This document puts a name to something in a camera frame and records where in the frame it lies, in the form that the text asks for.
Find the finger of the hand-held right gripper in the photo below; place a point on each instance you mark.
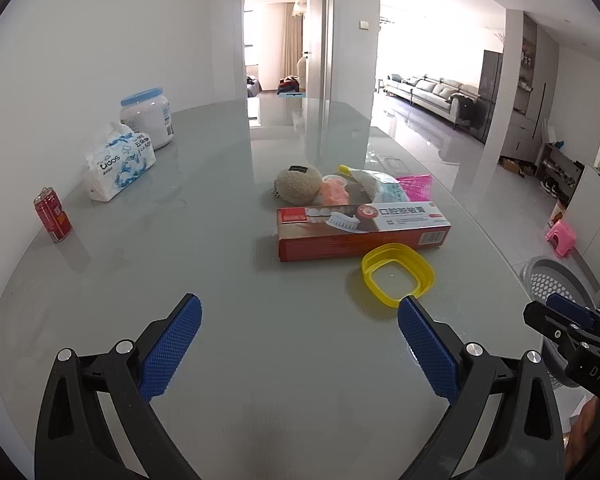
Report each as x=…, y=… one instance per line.
x=570, y=304
x=550, y=320

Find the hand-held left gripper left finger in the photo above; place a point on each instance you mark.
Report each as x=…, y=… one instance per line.
x=172, y=345

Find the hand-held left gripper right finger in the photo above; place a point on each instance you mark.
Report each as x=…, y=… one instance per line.
x=427, y=347

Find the grey plastic basket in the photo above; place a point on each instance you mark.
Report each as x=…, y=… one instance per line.
x=555, y=272

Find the red toothpaste box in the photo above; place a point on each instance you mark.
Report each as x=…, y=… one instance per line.
x=360, y=232

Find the pink plastic piece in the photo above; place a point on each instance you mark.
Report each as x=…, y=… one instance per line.
x=416, y=186

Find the wet wipes packet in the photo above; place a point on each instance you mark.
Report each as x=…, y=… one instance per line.
x=380, y=187

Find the pink pig toy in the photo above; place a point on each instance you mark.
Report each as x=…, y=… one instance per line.
x=335, y=194

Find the beige loofah sponge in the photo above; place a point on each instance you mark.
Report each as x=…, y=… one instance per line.
x=297, y=185

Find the pink plastic stool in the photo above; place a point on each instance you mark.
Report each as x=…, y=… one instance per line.
x=562, y=237

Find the orange cardboard box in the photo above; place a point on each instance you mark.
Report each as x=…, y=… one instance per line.
x=558, y=212

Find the white low cabinet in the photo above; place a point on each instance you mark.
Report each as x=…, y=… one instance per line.
x=597, y=215

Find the shoe rack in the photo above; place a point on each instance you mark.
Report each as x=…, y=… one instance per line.
x=560, y=167

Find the cardboard boxes on floor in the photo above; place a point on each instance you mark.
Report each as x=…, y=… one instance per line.
x=517, y=166

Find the red drink can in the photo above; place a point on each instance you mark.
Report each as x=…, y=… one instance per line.
x=52, y=215

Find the blue white tissue pack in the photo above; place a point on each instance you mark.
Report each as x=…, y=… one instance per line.
x=120, y=165

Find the dark tall cabinet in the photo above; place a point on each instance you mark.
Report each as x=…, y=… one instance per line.
x=491, y=95

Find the white jar with blue lid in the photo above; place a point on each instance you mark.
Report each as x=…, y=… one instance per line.
x=147, y=117

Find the grey sofa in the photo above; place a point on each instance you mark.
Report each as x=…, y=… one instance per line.
x=435, y=92

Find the beige curtain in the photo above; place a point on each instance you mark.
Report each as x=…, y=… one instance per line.
x=292, y=40

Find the white door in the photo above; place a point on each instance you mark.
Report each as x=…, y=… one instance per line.
x=317, y=35

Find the wall shelving unit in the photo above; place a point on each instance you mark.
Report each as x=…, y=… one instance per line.
x=526, y=60

